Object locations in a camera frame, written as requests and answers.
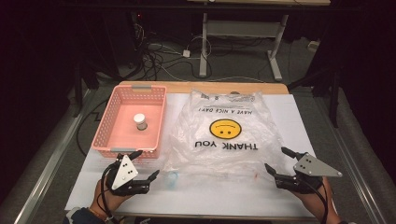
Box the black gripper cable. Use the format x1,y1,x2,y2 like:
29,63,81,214
300,178,330,224
98,161,120,224

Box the black stand leg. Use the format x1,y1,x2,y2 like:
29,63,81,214
288,66,341,129
72,60,101,119

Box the black floor cable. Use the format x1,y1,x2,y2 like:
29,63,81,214
76,98,110,157

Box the clear smiley plastic bag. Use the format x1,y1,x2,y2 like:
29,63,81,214
163,89,295,184

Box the bundle of floor cables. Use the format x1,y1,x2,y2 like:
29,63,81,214
134,21,214,82

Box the pink plastic basket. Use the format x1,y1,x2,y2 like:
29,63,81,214
92,84,168,160

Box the person's right hand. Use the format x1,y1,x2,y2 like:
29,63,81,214
291,176,343,224

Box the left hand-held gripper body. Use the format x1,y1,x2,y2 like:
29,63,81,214
106,152,151,197

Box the person's left hand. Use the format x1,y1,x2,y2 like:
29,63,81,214
89,178,133,217

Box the small white-capped bottle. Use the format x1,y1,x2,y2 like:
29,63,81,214
133,113,149,132

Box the white table mat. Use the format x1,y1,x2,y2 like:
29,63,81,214
64,92,320,219

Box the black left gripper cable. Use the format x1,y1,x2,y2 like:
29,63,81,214
98,161,120,224

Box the white desk frame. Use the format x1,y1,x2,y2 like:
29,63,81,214
186,0,332,82

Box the metal floor rail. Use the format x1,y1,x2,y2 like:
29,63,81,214
314,92,391,224
13,89,95,224

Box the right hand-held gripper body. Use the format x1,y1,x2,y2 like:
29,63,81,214
275,152,344,195

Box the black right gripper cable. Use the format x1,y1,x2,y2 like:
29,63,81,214
300,178,330,224

